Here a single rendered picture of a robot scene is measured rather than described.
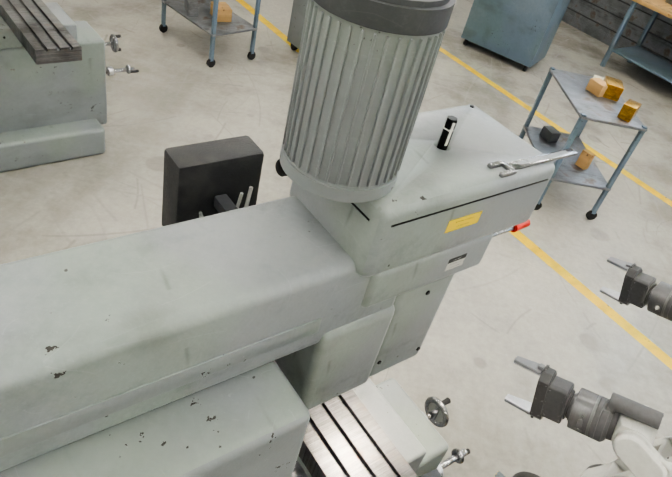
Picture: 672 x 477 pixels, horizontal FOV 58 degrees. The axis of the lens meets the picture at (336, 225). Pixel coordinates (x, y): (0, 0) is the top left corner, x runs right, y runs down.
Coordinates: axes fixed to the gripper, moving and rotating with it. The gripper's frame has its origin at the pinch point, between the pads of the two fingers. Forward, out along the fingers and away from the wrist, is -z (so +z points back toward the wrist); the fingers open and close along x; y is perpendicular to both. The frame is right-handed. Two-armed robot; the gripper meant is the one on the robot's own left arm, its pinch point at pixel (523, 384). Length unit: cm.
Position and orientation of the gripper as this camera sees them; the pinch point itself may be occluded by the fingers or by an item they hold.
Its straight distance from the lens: 141.5
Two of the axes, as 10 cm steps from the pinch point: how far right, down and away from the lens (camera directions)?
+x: 0.7, -9.0, -4.2
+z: 8.1, 3.0, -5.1
